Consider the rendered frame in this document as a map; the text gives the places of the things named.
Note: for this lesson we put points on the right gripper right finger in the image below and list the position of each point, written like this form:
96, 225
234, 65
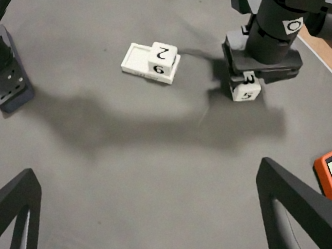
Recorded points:
309, 208

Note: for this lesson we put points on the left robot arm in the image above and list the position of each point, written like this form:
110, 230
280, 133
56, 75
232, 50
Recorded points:
276, 18

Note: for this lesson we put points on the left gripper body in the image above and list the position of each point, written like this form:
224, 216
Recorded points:
260, 52

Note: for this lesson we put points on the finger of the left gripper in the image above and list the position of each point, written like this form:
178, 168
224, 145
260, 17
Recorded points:
236, 79
272, 80

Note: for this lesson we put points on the white number cube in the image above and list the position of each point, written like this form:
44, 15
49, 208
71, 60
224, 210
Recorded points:
161, 59
248, 90

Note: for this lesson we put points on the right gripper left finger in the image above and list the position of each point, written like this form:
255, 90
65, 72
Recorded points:
22, 197

